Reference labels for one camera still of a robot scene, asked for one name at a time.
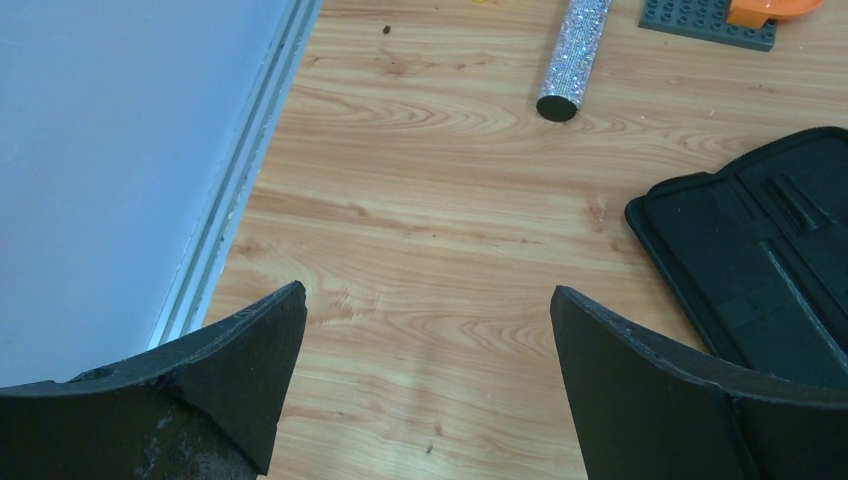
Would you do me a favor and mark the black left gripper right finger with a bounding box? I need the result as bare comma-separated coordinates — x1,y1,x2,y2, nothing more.
550,286,847,479

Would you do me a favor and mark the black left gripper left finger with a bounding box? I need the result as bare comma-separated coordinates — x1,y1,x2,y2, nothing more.
1,282,307,479

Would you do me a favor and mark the black zip tool case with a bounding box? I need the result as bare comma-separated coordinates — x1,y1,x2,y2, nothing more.
625,126,847,390

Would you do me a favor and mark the silver glitter cylinder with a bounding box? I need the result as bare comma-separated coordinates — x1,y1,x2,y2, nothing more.
536,0,611,122

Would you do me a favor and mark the grey building block baseplate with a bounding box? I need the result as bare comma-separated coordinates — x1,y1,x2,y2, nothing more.
638,0,777,52

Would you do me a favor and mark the orange curved toy block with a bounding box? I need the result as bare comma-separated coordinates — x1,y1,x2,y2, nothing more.
725,0,824,29

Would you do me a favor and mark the aluminium frame rail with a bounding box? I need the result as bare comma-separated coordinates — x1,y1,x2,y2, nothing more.
146,0,323,350

